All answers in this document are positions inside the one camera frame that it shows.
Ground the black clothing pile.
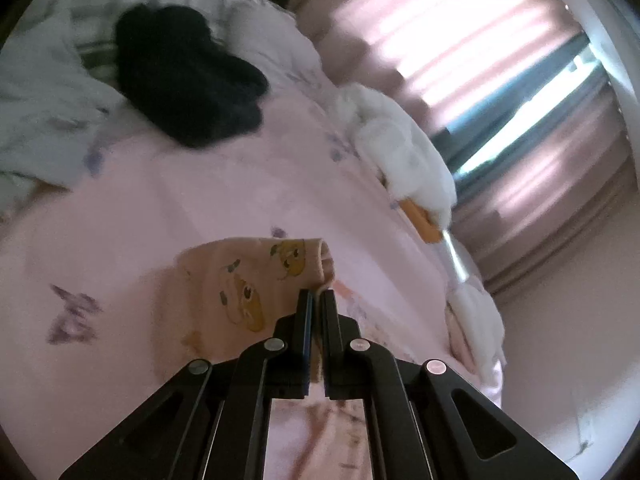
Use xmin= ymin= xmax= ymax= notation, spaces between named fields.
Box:
xmin=115 ymin=4 xmax=269 ymax=150

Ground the white fluffy pink-lined garment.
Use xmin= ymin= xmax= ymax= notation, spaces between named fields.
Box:
xmin=446 ymin=276 xmax=506 ymax=385

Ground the grey plaid quilt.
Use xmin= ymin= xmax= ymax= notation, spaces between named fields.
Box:
xmin=0 ymin=0 xmax=262 ymax=196

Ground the pink floral bed sheet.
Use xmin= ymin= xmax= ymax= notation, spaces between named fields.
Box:
xmin=0 ymin=0 xmax=507 ymax=480

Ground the peach cartoon print garment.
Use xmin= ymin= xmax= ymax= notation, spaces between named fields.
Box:
xmin=152 ymin=237 xmax=335 ymax=382

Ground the pink window curtain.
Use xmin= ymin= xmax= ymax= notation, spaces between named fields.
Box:
xmin=293 ymin=0 xmax=636 ymax=295

